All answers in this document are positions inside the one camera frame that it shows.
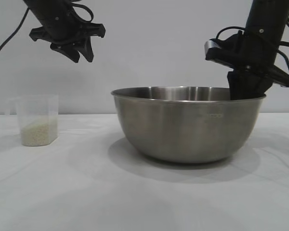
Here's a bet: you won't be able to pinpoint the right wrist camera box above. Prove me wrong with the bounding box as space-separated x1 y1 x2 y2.
204 31 247 72

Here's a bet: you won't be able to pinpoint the looped black left camera cable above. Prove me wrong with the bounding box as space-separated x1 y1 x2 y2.
71 0 95 24

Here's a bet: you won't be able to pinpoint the clear plastic measuring cup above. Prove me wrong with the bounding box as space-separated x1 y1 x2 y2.
5 94 60 147

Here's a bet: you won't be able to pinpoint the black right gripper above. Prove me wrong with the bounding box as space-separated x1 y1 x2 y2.
226 13 289 101

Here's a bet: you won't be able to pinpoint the long black left arm cable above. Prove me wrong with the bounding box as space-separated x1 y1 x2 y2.
0 6 31 64

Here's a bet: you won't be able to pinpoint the looped black camera cable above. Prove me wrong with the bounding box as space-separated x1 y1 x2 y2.
71 0 95 24
215 26 249 40

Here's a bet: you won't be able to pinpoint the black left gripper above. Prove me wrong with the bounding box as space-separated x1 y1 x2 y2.
28 1 106 64

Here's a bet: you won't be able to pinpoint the stainless steel mixing bowl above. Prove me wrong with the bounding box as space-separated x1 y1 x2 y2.
110 86 267 165

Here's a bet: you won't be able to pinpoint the looped black right camera cable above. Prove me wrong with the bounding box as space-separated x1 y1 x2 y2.
215 26 249 40

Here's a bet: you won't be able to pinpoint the white rice grains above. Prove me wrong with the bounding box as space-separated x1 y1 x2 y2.
21 119 58 147

